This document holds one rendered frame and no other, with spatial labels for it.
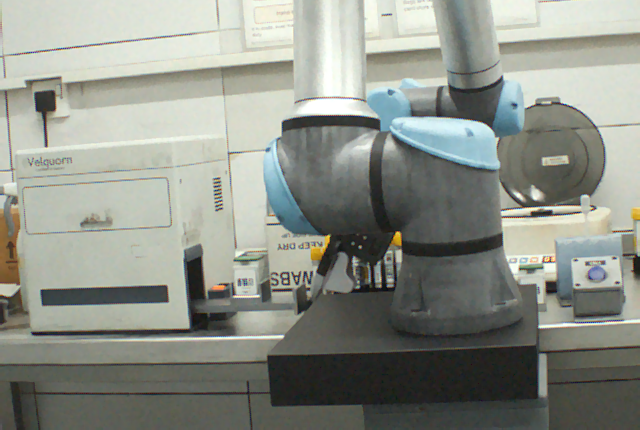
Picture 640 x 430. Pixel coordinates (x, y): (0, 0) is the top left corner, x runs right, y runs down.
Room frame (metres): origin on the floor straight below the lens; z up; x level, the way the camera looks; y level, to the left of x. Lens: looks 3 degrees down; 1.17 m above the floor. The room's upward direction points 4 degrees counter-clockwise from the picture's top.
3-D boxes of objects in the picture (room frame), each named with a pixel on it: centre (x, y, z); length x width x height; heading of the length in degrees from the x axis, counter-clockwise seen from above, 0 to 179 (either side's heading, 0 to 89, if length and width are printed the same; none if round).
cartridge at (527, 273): (1.56, -0.31, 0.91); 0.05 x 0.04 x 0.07; 168
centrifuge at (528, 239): (1.84, -0.39, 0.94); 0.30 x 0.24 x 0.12; 159
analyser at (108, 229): (1.75, 0.31, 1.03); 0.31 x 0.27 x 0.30; 78
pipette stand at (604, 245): (1.59, -0.41, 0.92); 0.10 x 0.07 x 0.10; 84
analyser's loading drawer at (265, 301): (1.62, 0.14, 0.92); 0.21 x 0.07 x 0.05; 78
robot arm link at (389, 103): (1.46, -0.12, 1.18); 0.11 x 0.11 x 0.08; 70
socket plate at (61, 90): (2.32, 0.58, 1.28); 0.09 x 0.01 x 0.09; 78
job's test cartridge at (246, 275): (1.61, 0.12, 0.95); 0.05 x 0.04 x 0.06; 168
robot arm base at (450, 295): (1.19, -0.15, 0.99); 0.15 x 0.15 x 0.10
